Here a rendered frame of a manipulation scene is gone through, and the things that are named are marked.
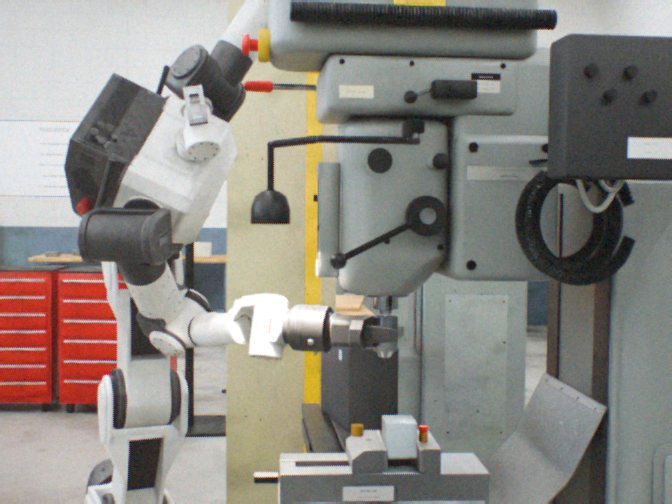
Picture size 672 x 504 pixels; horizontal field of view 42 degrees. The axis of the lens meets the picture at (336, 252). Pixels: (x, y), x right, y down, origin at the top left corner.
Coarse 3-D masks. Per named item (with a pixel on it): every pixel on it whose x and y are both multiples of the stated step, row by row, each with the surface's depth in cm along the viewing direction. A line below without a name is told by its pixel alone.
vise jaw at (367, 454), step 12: (372, 432) 152; (348, 444) 150; (360, 444) 145; (372, 444) 144; (384, 444) 144; (348, 456) 147; (360, 456) 141; (372, 456) 141; (384, 456) 141; (360, 468) 141; (372, 468) 141; (384, 468) 141
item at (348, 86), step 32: (352, 64) 147; (384, 64) 148; (416, 64) 148; (448, 64) 149; (480, 64) 150; (512, 64) 150; (320, 96) 160; (352, 96) 147; (384, 96) 148; (480, 96) 150; (512, 96) 151
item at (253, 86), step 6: (246, 84) 166; (252, 84) 166; (258, 84) 166; (264, 84) 167; (270, 84) 167; (276, 84) 167; (282, 84) 168; (288, 84) 168; (294, 84) 168; (300, 84) 168; (306, 84) 168; (246, 90) 167; (252, 90) 167; (258, 90) 167; (264, 90) 167; (270, 90) 167; (300, 90) 168; (306, 90) 168; (312, 90) 168
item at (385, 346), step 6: (378, 324) 161; (384, 324) 160; (390, 324) 160; (396, 324) 161; (384, 342) 160; (390, 342) 160; (396, 342) 162; (372, 348) 163; (378, 348) 161; (384, 348) 160; (390, 348) 161; (396, 348) 162
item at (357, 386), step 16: (336, 352) 202; (352, 352) 193; (368, 352) 194; (336, 368) 202; (352, 368) 193; (368, 368) 194; (384, 368) 195; (336, 384) 202; (352, 384) 193; (368, 384) 195; (384, 384) 196; (336, 400) 202; (352, 400) 194; (368, 400) 195; (384, 400) 196; (336, 416) 202; (352, 416) 194; (368, 416) 195
